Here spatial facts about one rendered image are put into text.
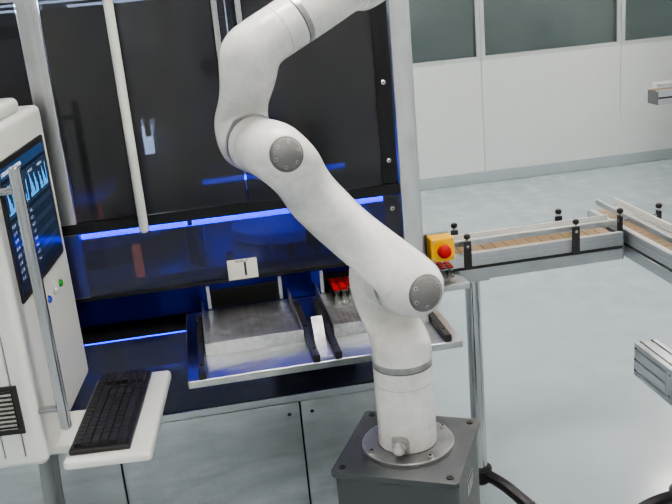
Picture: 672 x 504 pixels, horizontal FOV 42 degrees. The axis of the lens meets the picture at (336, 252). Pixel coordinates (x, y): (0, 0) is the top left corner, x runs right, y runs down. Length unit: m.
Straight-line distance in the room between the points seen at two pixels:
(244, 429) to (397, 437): 1.00
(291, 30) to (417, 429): 0.81
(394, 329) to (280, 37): 0.61
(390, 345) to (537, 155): 6.08
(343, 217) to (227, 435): 1.29
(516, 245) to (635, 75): 5.26
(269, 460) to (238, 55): 1.60
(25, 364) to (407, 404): 0.84
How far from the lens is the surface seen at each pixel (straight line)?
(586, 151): 7.89
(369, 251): 1.59
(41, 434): 2.11
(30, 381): 2.05
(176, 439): 2.72
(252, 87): 1.48
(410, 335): 1.71
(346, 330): 2.34
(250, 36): 1.46
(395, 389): 1.74
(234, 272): 2.52
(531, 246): 2.82
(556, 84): 7.68
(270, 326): 2.45
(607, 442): 3.59
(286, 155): 1.42
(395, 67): 2.47
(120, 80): 2.34
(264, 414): 2.70
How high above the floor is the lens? 1.80
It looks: 18 degrees down
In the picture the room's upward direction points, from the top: 5 degrees counter-clockwise
